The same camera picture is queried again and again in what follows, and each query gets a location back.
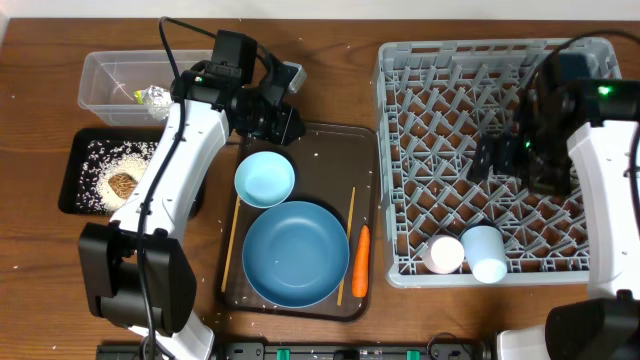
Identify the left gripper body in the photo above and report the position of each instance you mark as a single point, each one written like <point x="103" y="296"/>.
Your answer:
<point x="272" y="120"/>

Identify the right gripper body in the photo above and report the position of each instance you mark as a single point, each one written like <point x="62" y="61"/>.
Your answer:
<point x="537" y="160"/>

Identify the light blue bowl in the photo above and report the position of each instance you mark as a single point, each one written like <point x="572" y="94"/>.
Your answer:
<point x="264" y="179"/>

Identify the light blue cup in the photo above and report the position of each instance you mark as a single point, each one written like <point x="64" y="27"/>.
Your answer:
<point x="485" y="254"/>

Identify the pink cup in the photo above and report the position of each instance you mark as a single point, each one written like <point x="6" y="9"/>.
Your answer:
<point x="443" y="254"/>

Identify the dark blue plate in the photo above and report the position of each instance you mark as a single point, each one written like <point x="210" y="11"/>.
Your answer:
<point x="295" y="254"/>

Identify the brown food scrap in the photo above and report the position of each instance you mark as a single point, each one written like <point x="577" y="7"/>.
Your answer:
<point x="122" y="185"/>

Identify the pile of white rice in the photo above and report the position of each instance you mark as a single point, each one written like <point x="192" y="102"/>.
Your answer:
<point x="104" y="159"/>

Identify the orange carrot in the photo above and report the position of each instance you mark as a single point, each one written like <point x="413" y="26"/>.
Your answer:
<point x="360" y="275"/>

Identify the yellow green snack wrapper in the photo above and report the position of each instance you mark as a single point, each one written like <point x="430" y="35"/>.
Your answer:
<point x="156" y="100"/>

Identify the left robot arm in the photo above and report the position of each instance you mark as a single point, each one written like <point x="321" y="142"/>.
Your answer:
<point x="135" y="271"/>

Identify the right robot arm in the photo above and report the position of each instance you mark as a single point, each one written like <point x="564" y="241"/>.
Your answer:
<point x="573" y="122"/>

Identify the grey dishwasher rack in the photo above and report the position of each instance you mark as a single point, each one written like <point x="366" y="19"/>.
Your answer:
<point x="434" y="101"/>

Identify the brown serving tray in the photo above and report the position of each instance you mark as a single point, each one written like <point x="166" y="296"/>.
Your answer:
<point x="336" y="168"/>

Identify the left wooden chopstick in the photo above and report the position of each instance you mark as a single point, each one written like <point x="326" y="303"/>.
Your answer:
<point x="228" y="257"/>

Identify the clear plastic bin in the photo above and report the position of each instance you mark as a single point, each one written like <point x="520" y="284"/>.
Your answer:
<point x="110" y="80"/>

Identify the black tray bin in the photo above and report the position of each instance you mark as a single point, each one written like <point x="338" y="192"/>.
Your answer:
<point x="79" y="150"/>

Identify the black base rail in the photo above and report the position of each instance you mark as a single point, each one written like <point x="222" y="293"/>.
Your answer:
<point x="447" y="349"/>

